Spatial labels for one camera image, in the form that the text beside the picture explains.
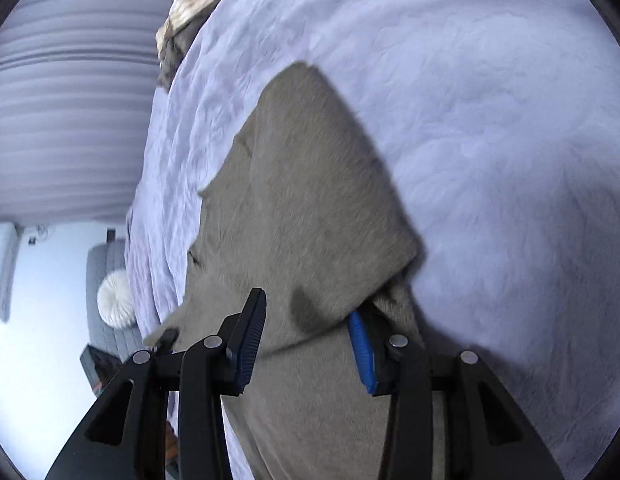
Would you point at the grey sofa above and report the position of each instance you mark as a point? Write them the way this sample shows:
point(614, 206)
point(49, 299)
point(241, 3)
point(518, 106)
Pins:
point(102, 260)

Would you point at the lavender plush blanket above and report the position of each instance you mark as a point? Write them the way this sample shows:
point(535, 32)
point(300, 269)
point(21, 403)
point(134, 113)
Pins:
point(490, 160)

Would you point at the grey-brown knit sweater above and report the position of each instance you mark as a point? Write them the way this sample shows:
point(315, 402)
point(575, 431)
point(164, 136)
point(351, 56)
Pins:
point(300, 185)

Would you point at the beige striped garment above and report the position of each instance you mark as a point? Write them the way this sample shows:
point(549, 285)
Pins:
point(190, 0)

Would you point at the white wall unit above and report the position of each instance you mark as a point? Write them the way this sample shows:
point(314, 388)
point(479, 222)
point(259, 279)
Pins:
point(2, 270)

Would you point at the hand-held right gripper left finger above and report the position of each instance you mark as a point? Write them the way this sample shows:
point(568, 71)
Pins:
point(251, 340)

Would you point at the white round cushion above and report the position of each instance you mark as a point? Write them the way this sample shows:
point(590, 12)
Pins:
point(115, 297)

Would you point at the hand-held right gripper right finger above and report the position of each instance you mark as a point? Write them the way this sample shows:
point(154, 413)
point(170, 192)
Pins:
point(362, 352)

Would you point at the dark box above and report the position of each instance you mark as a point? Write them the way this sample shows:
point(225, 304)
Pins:
point(100, 365)

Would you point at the grey pleated curtain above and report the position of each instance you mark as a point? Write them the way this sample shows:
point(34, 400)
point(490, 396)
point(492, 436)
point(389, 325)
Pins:
point(65, 110)

